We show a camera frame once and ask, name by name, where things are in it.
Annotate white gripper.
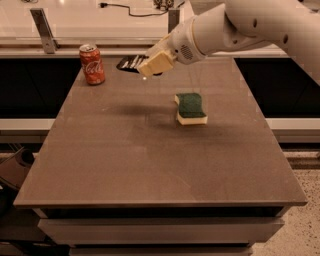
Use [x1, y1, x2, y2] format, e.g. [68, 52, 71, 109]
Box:
[137, 17, 205, 77]

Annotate black rxbar chocolate wrapper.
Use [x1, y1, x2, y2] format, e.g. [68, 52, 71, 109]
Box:
[116, 55, 160, 77]

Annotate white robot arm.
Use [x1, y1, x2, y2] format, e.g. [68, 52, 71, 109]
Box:
[137, 0, 320, 83]

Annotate red coke can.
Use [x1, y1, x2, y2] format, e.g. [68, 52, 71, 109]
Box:
[79, 44, 105, 85]

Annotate green yellow sponge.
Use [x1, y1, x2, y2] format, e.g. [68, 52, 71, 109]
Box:
[175, 93, 208, 125]

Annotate grey drawer front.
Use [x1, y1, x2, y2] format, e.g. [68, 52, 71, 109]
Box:
[38, 217, 284, 245]

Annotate dark chair at left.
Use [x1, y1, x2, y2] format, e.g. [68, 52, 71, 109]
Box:
[0, 148, 34, 215]

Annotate middle metal railing bracket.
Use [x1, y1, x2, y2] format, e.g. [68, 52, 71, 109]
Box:
[168, 8, 180, 32]

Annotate metal railing bracket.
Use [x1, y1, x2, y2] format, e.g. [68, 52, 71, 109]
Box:
[168, 8, 180, 32]
[30, 8, 59, 54]

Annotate black power cable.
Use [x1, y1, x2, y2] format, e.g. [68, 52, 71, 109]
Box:
[98, 2, 169, 18]

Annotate left metal railing bracket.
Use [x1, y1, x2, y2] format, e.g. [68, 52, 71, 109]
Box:
[30, 8, 59, 54]

